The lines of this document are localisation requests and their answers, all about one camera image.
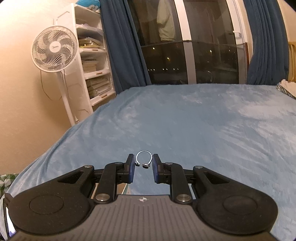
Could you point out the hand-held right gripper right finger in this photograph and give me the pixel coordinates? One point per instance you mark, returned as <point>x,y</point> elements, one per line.
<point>155,169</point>

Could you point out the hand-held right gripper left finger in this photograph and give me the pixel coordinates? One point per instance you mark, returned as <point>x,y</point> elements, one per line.
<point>131,169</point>

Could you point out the white cardboard box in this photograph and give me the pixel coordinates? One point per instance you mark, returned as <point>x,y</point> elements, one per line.
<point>121,188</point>

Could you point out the green checkered cloth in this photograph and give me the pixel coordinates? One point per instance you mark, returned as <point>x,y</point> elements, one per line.
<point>8,184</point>

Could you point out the blue fleece blanket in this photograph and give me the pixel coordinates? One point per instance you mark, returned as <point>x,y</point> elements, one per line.
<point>185,127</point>

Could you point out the white shelf unit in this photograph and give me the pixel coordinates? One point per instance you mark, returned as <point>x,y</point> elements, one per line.
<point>79,92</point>

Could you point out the glass balcony door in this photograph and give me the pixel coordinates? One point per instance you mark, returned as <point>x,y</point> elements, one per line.
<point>208,58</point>

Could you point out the blue curtain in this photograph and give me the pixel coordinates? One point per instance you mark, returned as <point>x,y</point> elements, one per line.
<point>120,46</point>
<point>266,46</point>

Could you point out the white standing fan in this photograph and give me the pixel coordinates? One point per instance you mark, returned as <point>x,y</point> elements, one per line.
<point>54,48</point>

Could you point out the white hanging shirt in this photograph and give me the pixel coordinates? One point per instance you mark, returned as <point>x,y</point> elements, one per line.
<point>167,25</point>

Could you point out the plaid edged pillow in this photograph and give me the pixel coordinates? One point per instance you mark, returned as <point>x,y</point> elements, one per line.
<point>288,89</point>

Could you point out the blue white cloth bundle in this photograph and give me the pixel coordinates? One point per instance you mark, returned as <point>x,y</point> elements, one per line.
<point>89,4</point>

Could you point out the wooden headboard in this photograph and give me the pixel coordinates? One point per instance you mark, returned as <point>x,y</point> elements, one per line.
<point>292,62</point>

